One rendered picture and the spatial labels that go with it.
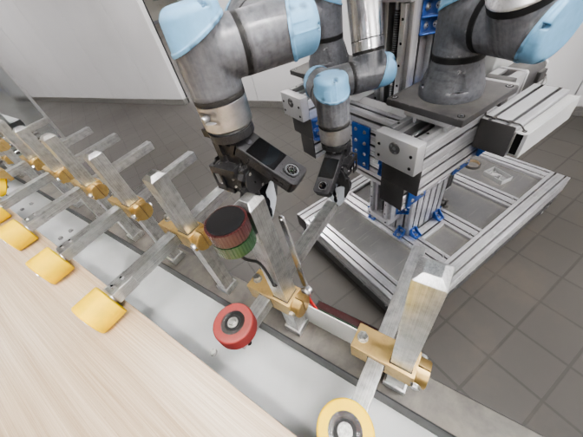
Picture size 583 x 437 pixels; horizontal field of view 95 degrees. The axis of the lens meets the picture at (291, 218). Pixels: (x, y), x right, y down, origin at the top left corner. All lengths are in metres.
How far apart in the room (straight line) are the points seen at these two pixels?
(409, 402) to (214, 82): 0.67
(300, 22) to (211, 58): 0.12
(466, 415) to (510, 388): 0.84
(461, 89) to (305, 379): 0.81
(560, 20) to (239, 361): 0.97
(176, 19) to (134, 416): 0.57
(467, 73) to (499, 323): 1.17
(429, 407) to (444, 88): 0.71
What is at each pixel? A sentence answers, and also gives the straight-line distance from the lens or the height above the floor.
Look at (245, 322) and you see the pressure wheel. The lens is 0.55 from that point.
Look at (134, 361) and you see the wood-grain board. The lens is 0.64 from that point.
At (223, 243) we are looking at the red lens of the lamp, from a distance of 0.36.
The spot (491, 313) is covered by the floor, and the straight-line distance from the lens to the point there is 1.66.
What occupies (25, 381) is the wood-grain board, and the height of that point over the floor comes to 0.90.
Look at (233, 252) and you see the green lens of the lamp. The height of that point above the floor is 1.11.
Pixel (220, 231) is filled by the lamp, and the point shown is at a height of 1.14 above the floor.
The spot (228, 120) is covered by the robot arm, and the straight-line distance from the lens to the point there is 0.41.
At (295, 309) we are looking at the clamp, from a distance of 0.59.
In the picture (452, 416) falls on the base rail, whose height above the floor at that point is 0.70.
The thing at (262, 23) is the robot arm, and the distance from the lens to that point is 0.40.
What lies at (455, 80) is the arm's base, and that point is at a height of 1.09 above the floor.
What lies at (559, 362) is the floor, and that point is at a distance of 1.67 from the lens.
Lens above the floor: 1.38
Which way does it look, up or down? 45 degrees down
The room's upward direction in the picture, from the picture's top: 15 degrees counter-clockwise
